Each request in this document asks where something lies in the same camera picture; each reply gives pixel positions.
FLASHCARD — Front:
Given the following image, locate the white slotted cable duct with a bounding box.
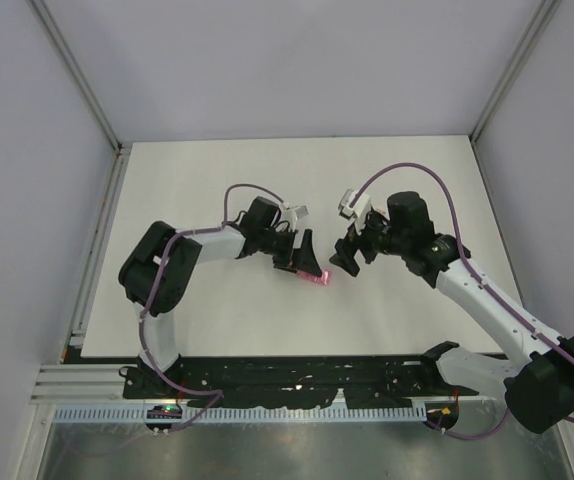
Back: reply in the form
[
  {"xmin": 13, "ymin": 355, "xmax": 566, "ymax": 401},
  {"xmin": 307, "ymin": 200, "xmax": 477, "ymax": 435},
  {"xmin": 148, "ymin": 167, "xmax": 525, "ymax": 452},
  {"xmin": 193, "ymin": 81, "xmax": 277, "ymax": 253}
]
[{"xmin": 52, "ymin": 402, "xmax": 427, "ymax": 424}]

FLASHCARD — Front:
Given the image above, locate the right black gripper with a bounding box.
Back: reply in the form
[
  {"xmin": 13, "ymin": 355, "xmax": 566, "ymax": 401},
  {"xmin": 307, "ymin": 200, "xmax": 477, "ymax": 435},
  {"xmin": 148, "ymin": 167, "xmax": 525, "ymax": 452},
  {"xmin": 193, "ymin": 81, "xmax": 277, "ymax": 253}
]
[{"xmin": 331, "ymin": 207, "xmax": 410, "ymax": 275}]

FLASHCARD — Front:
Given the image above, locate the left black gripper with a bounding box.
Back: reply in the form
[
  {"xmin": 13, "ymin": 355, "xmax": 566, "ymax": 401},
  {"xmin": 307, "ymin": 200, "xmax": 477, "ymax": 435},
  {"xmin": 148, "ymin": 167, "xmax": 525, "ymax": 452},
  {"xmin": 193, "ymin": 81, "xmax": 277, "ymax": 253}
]
[{"xmin": 258, "ymin": 227, "xmax": 321, "ymax": 276}]

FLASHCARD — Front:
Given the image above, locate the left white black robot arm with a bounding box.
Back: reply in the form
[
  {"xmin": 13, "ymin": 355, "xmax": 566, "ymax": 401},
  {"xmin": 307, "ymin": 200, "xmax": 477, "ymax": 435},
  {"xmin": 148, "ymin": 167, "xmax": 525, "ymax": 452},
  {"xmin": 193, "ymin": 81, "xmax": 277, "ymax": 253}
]
[{"xmin": 118, "ymin": 196, "xmax": 327, "ymax": 398}]

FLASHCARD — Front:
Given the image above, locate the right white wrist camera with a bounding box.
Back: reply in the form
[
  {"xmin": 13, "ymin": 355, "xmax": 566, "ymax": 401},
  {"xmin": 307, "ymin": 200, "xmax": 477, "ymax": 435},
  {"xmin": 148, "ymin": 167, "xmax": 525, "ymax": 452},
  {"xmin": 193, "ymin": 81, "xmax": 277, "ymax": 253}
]
[{"xmin": 338, "ymin": 189, "xmax": 372, "ymax": 234}]

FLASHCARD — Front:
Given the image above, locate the right aluminium corner post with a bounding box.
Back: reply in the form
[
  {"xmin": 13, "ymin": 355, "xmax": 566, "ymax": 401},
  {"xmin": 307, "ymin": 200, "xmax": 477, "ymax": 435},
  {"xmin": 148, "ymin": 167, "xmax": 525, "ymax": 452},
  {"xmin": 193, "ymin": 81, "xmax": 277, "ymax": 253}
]
[{"xmin": 468, "ymin": 0, "xmax": 562, "ymax": 146}]

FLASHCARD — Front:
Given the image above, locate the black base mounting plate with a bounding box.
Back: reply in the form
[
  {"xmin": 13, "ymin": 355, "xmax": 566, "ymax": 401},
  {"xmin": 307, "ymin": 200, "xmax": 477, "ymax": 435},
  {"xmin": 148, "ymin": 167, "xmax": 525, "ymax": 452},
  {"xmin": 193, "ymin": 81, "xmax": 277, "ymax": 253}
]
[{"xmin": 119, "ymin": 355, "xmax": 476, "ymax": 410}]

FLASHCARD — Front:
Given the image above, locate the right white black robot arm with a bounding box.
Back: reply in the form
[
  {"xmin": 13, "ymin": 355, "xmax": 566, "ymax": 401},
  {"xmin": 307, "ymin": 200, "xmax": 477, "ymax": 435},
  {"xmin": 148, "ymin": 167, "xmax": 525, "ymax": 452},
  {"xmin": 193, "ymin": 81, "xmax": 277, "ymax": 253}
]
[{"xmin": 330, "ymin": 190, "xmax": 574, "ymax": 434}]

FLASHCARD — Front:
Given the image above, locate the pink weekly pill organizer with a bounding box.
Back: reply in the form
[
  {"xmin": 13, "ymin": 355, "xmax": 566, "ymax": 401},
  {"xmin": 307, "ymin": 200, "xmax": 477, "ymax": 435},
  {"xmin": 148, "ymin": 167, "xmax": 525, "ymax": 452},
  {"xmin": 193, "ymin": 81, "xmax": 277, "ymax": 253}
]
[{"xmin": 296, "ymin": 270, "xmax": 331, "ymax": 286}]

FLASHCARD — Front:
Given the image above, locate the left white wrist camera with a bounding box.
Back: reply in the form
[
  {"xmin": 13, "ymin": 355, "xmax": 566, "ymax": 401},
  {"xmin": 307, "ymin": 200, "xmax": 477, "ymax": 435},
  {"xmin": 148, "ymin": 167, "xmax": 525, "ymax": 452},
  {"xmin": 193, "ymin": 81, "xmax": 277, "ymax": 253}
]
[{"xmin": 280, "ymin": 203, "xmax": 309, "ymax": 231}]

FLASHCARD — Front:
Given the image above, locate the left aluminium corner post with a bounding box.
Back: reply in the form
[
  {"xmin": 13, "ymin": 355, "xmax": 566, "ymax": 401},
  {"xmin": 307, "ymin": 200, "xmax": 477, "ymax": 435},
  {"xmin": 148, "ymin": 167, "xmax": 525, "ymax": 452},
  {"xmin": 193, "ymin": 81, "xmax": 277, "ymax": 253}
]
[{"xmin": 27, "ymin": 0, "xmax": 122, "ymax": 154}]

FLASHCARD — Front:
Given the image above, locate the aluminium frame rail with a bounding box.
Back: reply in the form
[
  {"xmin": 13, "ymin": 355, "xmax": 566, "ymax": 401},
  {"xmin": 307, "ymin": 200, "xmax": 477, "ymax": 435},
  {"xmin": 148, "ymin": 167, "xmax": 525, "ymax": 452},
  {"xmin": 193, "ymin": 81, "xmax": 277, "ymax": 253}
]
[{"xmin": 30, "ymin": 364, "xmax": 125, "ymax": 404}]

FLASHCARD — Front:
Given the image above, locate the left side aluminium rail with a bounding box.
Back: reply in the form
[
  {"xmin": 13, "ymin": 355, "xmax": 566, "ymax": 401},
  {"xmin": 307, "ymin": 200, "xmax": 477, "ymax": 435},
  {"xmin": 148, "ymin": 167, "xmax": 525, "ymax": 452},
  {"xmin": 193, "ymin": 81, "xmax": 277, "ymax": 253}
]
[{"xmin": 56, "ymin": 143, "xmax": 132, "ymax": 364}]

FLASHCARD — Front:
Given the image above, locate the aluminium corner post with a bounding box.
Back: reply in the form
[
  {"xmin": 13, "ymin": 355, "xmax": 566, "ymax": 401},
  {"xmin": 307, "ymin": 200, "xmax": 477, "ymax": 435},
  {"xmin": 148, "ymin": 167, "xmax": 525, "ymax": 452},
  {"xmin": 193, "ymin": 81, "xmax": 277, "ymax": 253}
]
[
  {"xmin": 468, "ymin": 0, "xmax": 562, "ymax": 146},
  {"xmin": 27, "ymin": 0, "xmax": 122, "ymax": 154}
]

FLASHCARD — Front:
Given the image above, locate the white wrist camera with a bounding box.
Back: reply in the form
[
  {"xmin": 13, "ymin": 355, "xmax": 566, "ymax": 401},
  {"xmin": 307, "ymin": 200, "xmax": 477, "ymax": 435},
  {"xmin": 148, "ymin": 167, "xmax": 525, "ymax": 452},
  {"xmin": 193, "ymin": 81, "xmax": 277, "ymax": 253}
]
[
  {"xmin": 280, "ymin": 203, "xmax": 309, "ymax": 231},
  {"xmin": 338, "ymin": 189, "xmax": 372, "ymax": 234}
]

